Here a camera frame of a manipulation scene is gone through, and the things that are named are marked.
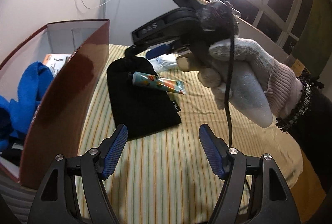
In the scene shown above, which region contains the white plastic packet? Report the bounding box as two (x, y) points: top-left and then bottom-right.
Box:
(149, 53), (179, 74)

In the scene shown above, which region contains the colourful fruit-print tube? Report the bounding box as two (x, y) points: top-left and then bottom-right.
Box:
(132, 72), (187, 94)

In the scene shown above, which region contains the right forearm dark sleeve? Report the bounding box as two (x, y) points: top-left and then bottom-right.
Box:
(276, 77), (331, 193)

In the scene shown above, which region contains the right hand in white glove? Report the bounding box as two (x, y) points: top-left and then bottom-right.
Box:
(177, 38), (303, 128)

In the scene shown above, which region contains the black cloth pouch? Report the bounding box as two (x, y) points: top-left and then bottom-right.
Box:
(106, 57), (181, 140)

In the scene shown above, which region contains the striped yellow tablecloth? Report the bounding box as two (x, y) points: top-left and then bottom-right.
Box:
(78, 44), (303, 223)

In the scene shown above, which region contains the maroon cardboard box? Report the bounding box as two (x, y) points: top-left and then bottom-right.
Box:
(1, 19), (110, 189)

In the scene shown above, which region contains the white orange card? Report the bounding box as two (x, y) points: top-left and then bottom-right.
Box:
(43, 53), (71, 77)

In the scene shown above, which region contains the blue fuzzy cloth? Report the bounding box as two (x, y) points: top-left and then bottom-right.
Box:
(1, 61), (54, 152)

